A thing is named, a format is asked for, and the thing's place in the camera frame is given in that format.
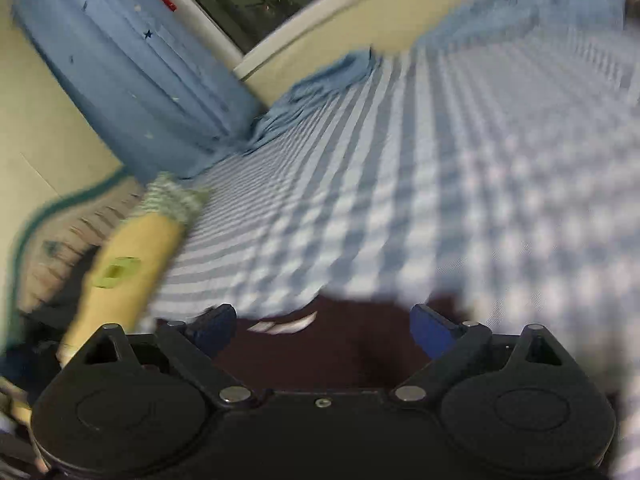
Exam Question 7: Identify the dark clothes pile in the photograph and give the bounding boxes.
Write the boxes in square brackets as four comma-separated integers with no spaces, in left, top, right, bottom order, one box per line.
[0,290,91,391]

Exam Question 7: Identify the maroon printed sweatshirt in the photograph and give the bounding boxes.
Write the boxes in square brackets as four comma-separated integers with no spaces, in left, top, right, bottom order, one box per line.
[215,292,481,391]

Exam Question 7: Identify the blue checked bed sheet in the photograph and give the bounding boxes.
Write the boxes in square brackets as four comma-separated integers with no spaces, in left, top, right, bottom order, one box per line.
[145,0,640,361]

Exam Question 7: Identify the cream and teal headboard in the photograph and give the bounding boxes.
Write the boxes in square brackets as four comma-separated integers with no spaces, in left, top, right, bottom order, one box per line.
[0,165,146,341]

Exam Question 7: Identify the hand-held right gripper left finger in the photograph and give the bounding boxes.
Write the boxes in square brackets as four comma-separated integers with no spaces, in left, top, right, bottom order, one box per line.
[80,304,256,406]

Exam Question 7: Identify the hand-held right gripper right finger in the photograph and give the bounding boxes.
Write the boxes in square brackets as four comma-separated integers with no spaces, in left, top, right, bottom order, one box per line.
[391,304,571,403]

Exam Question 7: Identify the blue star curtain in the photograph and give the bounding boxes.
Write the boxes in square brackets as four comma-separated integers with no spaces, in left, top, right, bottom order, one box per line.
[12,0,376,181]
[415,0,626,48]

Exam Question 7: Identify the yellow avocado print blanket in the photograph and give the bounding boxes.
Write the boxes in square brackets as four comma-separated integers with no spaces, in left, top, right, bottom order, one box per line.
[57,205,186,366]

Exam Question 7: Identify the green checked pillow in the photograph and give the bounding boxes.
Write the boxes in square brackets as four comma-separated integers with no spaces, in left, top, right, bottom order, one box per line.
[140,172,211,226]

